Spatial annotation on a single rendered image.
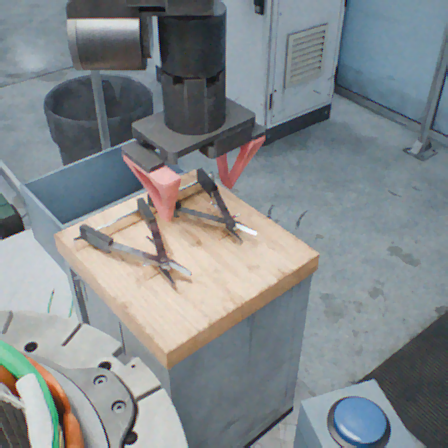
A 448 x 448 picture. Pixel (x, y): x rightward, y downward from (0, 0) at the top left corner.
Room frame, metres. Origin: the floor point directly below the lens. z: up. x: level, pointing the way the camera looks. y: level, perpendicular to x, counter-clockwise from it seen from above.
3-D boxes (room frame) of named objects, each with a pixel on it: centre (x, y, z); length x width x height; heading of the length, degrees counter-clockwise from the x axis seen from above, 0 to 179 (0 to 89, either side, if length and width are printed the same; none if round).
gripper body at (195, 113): (0.46, 0.02, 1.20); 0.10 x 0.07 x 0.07; 131
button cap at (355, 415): (0.23, -0.11, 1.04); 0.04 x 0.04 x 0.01
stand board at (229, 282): (0.42, 0.04, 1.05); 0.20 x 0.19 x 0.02; 40
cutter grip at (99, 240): (0.40, 0.12, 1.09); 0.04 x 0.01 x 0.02; 55
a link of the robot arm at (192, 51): (0.45, 0.03, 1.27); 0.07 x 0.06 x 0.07; 91
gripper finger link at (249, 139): (0.48, 0.00, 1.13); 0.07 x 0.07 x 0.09; 41
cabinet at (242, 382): (0.42, 0.04, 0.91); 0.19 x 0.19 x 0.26; 40
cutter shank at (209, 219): (0.43, 0.02, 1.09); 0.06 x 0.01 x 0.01; 66
